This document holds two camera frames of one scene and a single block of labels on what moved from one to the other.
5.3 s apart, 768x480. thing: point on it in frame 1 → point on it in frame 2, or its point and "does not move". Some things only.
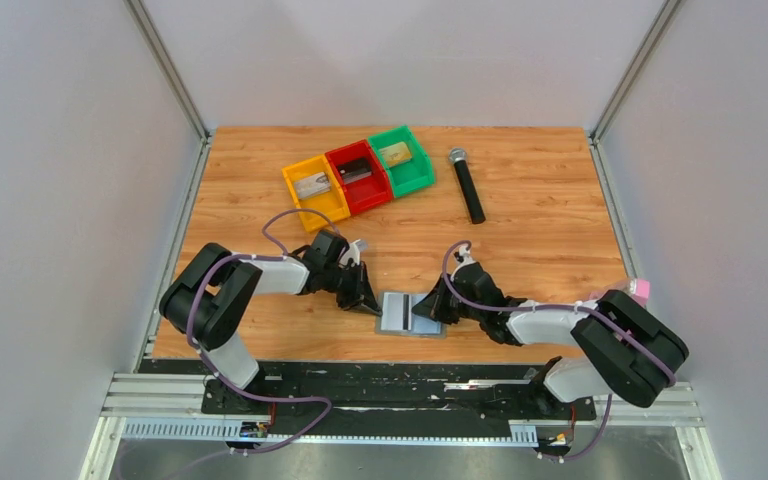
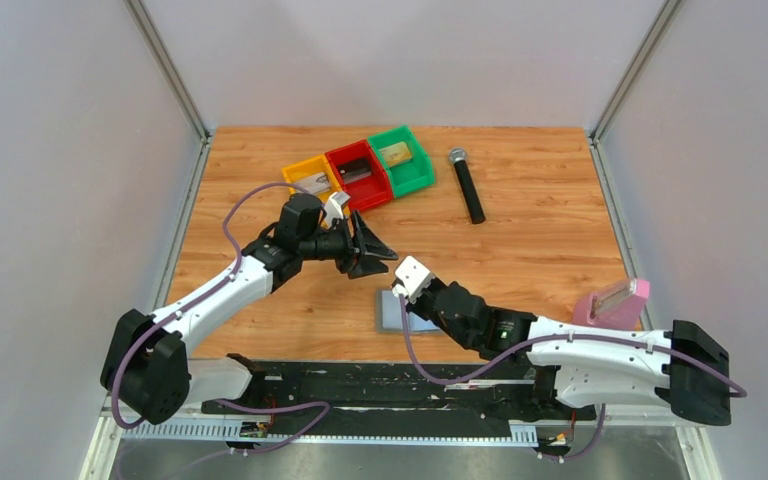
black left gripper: [362, 297] → [362, 266]
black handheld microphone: [468, 184] does not move
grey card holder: [399, 318] does not move
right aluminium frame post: [662, 17] does not move
